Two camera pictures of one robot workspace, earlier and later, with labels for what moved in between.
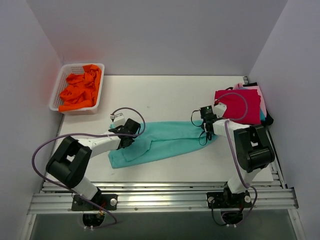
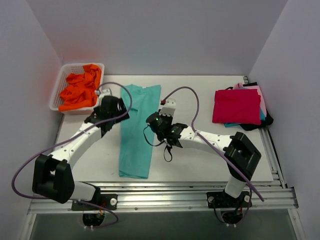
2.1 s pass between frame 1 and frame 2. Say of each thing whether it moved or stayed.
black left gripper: moved
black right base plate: stayed
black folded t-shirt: stayed
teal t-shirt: moved
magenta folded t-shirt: stayed
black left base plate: stayed
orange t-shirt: stayed
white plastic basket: stayed
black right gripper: moved
